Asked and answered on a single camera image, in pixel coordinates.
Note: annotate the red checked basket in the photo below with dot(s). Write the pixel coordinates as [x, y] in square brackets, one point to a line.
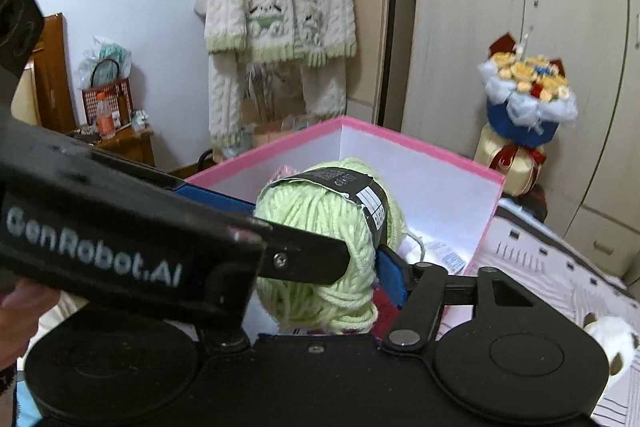
[92, 103]

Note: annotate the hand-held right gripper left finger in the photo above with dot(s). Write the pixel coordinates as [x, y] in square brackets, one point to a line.
[230, 341]

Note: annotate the red knitted item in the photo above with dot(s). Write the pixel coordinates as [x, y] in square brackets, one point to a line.
[382, 313]

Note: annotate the blue wrapped flower bouquet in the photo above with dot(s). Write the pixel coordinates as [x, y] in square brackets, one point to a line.
[520, 117]

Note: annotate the white panda plush toy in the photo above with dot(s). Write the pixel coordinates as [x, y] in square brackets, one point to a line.
[612, 332]

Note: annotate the grey wooden wardrobe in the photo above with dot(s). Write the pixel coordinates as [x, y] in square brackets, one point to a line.
[460, 32]

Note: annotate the orange drink bottle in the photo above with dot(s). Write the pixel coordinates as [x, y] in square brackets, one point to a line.
[105, 119]

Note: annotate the wooden nightstand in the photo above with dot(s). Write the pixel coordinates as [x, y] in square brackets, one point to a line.
[135, 148]

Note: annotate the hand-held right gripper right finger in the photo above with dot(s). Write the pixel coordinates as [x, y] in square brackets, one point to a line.
[390, 279]

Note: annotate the light green yarn ball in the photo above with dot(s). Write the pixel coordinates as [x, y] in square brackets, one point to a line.
[310, 217]

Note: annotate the pink storage box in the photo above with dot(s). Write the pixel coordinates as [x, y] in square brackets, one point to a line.
[440, 187]

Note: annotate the person's left hand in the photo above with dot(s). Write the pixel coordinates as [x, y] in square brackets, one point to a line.
[25, 312]

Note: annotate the wooden headboard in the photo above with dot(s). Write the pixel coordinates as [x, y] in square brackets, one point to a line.
[50, 72]

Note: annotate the cream gift with red ribbon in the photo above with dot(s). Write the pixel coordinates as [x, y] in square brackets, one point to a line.
[500, 154]

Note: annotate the clear plastic bag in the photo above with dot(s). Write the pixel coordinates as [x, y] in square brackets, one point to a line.
[107, 54]

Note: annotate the white blue tissue packet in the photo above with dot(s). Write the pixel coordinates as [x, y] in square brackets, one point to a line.
[450, 259]

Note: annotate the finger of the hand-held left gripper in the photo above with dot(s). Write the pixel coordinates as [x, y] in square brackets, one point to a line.
[310, 259]
[215, 201]

